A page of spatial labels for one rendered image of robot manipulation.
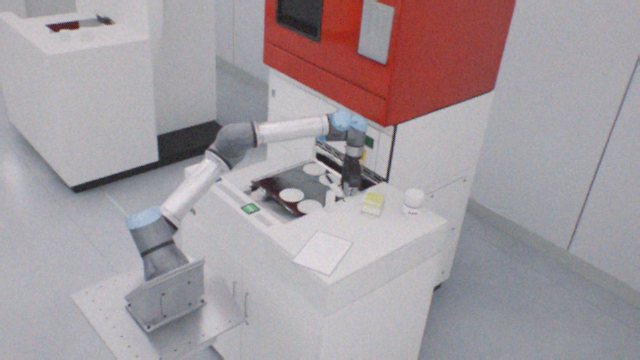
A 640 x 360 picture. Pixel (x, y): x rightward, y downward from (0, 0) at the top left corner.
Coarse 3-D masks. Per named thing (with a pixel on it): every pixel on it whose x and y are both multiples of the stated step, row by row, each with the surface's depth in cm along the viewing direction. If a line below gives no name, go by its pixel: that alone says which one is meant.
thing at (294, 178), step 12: (300, 168) 267; (264, 180) 256; (276, 180) 257; (288, 180) 257; (300, 180) 258; (312, 180) 259; (276, 192) 248; (312, 192) 251; (324, 192) 251; (288, 204) 241; (324, 204) 244
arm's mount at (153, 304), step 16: (176, 272) 185; (192, 272) 190; (144, 288) 179; (160, 288) 184; (176, 288) 188; (192, 288) 193; (128, 304) 196; (144, 304) 183; (160, 304) 187; (176, 304) 191; (192, 304) 197; (144, 320) 189; (160, 320) 190
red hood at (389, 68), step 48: (288, 0) 256; (336, 0) 233; (384, 0) 215; (432, 0) 219; (480, 0) 239; (288, 48) 265; (336, 48) 241; (384, 48) 221; (432, 48) 232; (480, 48) 255; (336, 96) 250; (384, 96) 229; (432, 96) 246
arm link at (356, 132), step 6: (354, 120) 228; (360, 120) 229; (366, 120) 230; (354, 126) 228; (360, 126) 228; (366, 126) 230; (348, 132) 229; (354, 132) 229; (360, 132) 230; (348, 138) 230; (354, 138) 231; (360, 138) 231; (348, 144) 233; (354, 144) 232; (360, 144) 233
